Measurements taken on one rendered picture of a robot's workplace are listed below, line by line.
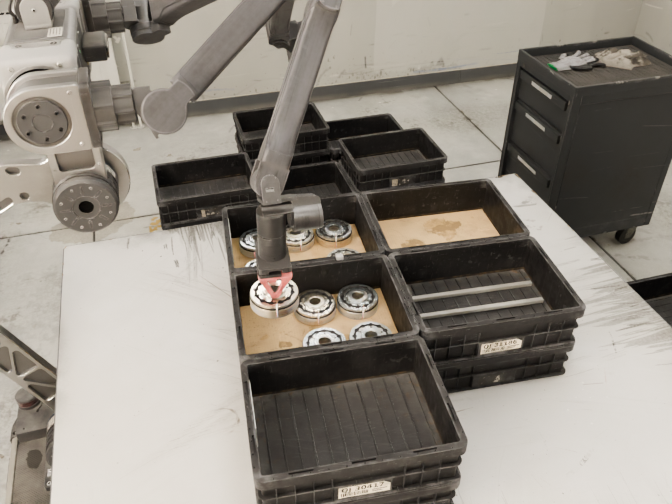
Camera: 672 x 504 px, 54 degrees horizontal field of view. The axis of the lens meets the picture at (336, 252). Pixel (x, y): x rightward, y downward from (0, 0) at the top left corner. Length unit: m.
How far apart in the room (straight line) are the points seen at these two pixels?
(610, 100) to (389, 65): 2.22
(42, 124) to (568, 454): 1.26
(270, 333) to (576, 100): 1.72
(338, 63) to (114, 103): 3.57
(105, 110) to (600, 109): 2.17
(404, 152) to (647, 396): 1.68
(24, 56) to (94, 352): 0.84
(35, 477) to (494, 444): 1.35
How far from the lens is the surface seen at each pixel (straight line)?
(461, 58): 5.06
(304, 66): 1.26
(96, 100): 1.22
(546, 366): 1.73
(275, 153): 1.24
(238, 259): 1.84
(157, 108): 1.20
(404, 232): 1.93
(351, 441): 1.40
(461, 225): 1.99
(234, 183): 2.84
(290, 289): 1.40
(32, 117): 1.23
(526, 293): 1.78
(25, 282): 3.36
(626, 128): 3.09
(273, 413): 1.45
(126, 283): 2.04
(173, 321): 1.88
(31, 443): 2.33
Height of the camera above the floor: 1.95
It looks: 37 degrees down
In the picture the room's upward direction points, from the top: straight up
